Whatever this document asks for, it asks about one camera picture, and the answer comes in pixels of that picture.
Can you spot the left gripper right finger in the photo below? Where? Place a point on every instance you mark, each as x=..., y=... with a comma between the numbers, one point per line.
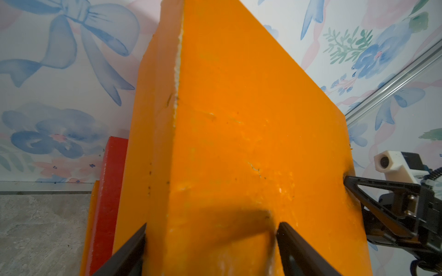
x=298, y=257

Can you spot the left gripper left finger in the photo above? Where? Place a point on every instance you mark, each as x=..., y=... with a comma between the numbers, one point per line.
x=128, y=260

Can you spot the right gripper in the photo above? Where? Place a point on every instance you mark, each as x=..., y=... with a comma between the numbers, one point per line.
x=407, y=217

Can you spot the red shoebox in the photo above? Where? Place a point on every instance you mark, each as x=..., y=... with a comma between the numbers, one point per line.
x=110, y=186

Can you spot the orange shoebox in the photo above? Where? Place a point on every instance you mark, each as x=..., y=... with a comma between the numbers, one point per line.
x=230, y=137
x=89, y=228

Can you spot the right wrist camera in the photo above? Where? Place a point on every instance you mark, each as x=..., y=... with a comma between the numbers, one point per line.
x=397, y=166

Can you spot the right corner aluminium post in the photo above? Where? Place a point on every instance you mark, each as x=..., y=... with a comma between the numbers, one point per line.
x=399, y=81

